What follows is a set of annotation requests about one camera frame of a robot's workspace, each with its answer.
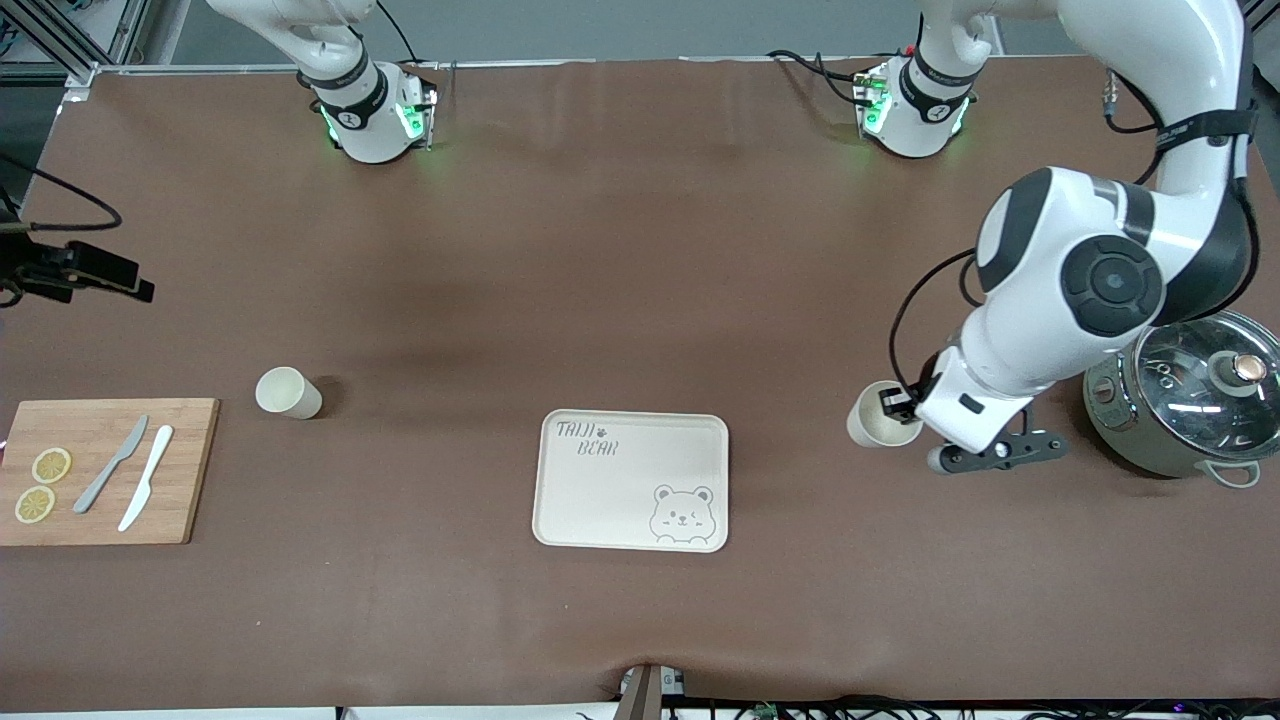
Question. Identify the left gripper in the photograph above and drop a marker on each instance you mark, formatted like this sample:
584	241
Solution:
924	386

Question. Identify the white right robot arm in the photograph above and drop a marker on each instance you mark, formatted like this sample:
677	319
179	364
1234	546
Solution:
370	130

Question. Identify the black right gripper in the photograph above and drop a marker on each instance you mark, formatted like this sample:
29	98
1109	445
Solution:
40	268

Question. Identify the yellow lemon slice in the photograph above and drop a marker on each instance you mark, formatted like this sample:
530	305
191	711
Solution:
51	465
35	504

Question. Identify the bamboo cutting board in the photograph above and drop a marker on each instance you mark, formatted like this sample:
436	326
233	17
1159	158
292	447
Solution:
190	470

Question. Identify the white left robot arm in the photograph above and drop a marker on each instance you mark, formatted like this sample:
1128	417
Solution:
1180	60

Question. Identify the aluminium frame strut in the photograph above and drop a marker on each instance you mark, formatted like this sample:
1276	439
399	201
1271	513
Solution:
128	30

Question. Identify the grey plastic knife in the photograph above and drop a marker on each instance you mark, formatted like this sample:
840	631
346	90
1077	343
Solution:
108	468

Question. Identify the grey electric cooking pot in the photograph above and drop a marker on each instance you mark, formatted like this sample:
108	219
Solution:
1130	445

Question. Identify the white plastic knife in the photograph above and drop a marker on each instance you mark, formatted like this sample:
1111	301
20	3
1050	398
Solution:
148	476

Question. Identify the glass pot lid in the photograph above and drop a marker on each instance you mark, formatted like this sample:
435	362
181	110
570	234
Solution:
1200	400

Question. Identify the metal table edge bracket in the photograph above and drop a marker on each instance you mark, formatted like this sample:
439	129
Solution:
645	695

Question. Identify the cream tray with bear print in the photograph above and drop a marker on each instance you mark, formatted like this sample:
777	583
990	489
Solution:
620	490

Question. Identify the white plastic cup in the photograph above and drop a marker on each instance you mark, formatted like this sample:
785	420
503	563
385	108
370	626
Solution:
288	393
865	425

